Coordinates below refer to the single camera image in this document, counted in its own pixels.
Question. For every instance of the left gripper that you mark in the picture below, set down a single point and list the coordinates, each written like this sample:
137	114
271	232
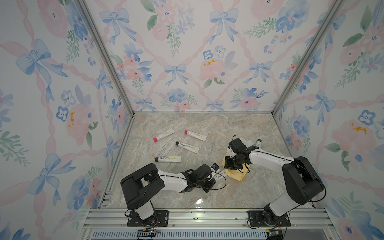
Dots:
207	188

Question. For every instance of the aluminium frame post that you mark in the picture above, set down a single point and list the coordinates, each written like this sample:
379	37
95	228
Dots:
95	34
321	32

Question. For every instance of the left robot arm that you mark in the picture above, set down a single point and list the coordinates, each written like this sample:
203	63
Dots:
142	185

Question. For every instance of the yellow cleaning cloth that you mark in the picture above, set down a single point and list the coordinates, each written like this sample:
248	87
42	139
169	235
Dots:
236	175

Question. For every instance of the left aluminium frame post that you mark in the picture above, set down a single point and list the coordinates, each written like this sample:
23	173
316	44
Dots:
95	34

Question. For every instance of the right aluminium frame post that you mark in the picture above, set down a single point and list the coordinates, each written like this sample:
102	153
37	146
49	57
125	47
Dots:
321	32

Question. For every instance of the pink cap toothpaste tube left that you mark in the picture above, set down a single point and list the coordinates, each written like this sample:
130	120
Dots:
163	135

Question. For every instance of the black cap toothpaste tube centre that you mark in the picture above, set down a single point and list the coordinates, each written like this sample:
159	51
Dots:
188	147

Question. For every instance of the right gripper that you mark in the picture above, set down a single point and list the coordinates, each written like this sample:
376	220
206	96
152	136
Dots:
227	165

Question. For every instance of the toothpaste tube near left arm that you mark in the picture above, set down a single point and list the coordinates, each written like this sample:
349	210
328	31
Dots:
169	159

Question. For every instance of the dark green cap toothpaste tube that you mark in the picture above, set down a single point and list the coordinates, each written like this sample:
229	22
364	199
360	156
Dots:
220	176

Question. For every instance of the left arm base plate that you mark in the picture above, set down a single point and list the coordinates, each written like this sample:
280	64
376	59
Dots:
158	219

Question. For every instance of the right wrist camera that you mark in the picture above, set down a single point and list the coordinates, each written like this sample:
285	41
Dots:
237	146

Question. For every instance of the pink cap toothpaste tube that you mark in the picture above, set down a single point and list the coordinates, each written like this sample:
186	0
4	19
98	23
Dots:
196	135
163	135

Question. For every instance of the teal cap toothpaste tube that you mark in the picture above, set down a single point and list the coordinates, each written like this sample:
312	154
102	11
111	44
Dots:
247	143

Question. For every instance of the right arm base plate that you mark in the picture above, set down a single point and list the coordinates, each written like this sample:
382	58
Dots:
261	218

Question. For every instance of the pink cap toothpaste tube centre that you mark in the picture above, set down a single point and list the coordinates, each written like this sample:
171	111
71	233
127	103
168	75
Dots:
196	135

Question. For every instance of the aluminium front rail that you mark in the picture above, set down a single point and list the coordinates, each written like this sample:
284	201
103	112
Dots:
209	224

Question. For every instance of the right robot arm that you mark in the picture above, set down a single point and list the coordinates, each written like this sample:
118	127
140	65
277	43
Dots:
301	180

